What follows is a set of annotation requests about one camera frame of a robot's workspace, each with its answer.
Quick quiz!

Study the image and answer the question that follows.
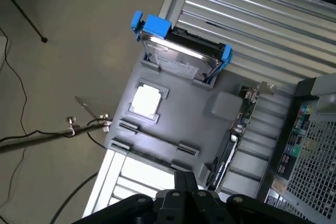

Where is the green graphics card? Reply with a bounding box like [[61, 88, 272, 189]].
[[206, 81, 277, 193]]

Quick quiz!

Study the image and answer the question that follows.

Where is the grey parts rack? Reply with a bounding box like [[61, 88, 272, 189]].
[[104, 50, 245, 183]]

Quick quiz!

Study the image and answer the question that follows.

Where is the silver CPU chip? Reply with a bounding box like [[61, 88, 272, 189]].
[[130, 85, 161, 118]]

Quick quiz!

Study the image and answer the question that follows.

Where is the clear acrylic plate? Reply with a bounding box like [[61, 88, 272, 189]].
[[75, 95, 115, 126]]

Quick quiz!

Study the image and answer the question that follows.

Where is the grey metal PC case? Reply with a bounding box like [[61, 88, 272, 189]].
[[256, 71, 336, 224]]

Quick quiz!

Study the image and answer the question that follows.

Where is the metal stand pole with clamp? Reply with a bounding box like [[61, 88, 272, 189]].
[[0, 115, 113, 154]]

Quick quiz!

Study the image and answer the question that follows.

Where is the black tripod leg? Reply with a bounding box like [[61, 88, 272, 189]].
[[0, 0, 48, 44]]

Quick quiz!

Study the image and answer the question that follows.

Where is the thick black floor cable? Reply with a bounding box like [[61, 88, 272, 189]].
[[49, 173, 99, 224]]

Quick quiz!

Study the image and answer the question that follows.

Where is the hard disk with blue bracket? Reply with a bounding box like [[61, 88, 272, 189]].
[[130, 10, 234, 88]]

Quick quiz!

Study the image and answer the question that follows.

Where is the thin black floor cable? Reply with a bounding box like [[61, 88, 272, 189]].
[[0, 27, 28, 224]]

